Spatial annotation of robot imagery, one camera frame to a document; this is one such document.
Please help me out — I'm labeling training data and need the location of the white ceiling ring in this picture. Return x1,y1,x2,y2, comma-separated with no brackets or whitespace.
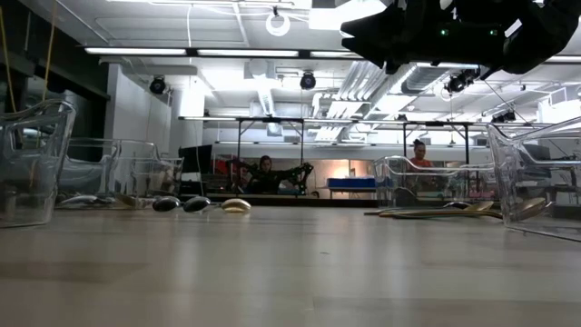
265,12,291,38

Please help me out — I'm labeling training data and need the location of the yellow hanging cable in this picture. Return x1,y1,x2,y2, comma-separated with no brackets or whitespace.
42,4,58,101

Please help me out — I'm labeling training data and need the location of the ceiling light strip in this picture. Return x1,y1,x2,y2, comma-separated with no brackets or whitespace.
197,48,300,58
84,46,187,56

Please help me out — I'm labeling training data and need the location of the metal ceiling duct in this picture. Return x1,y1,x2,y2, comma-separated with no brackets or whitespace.
401,65,450,94

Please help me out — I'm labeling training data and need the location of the black monitor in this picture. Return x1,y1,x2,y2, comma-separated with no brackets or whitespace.
178,144,213,174

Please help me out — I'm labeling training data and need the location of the black spoon blue handle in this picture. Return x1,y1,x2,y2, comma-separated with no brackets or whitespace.
362,201,474,216

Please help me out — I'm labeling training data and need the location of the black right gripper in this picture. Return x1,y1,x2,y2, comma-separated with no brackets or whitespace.
340,0,507,74

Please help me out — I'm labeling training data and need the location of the blue storage box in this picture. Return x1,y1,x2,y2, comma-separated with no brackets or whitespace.
326,177,377,190

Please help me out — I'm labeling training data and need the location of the clear plastic bin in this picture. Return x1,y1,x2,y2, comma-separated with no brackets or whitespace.
54,137,185,211
486,115,581,243
0,98,77,229
370,154,498,210

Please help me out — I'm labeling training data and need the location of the person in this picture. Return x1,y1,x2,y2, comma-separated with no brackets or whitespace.
408,138,437,192
244,154,287,195

